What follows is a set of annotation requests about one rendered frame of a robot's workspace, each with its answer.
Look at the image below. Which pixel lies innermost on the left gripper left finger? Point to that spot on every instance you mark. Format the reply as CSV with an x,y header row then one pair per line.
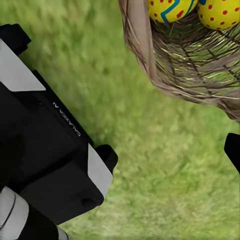
x,y
12,149

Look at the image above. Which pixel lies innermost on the wicker basket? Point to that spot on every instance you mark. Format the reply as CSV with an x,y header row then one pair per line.
x,y
169,64

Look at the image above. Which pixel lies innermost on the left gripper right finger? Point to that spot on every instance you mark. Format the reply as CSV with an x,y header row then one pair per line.
x,y
232,149

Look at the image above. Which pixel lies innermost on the easter egg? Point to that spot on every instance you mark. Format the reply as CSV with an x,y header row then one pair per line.
x,y
168,11
218,14

